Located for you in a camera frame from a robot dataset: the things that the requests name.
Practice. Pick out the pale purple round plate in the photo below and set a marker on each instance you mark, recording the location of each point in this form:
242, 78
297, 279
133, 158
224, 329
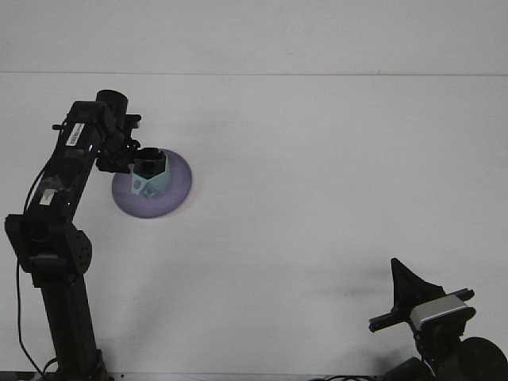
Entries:
174, 190

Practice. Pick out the pale blue hexagonal cup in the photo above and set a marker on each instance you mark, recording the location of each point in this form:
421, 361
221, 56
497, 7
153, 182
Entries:
158, 184

